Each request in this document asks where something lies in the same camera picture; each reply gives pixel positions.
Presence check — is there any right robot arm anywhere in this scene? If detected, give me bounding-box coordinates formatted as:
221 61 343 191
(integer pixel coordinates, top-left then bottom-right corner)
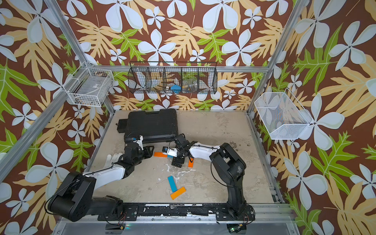
166 134 246 220

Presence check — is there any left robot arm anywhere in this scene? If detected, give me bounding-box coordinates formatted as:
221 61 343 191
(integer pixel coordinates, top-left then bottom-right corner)
47 143 154 222

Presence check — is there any white work glove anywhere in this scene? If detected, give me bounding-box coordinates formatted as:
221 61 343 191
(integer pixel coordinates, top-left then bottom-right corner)
104 153 124 170

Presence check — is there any blue object in basket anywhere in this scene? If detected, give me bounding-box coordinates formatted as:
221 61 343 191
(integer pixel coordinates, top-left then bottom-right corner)
170 85 182 94

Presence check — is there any white wire basket left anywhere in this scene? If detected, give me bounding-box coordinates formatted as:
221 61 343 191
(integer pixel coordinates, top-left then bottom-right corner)
65 62 114 107

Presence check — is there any black plastic tool case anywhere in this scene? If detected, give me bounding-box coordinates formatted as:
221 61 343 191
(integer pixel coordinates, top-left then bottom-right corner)
117 109 178 144

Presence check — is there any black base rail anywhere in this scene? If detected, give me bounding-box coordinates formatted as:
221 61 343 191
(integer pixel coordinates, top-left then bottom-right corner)
98 203 256 223

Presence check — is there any black wire basket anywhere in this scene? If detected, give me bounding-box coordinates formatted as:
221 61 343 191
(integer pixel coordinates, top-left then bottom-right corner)
127 62 218 95

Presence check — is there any white mesh basket right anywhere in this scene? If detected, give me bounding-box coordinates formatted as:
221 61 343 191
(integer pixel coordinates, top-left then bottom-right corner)
255 88 313 140

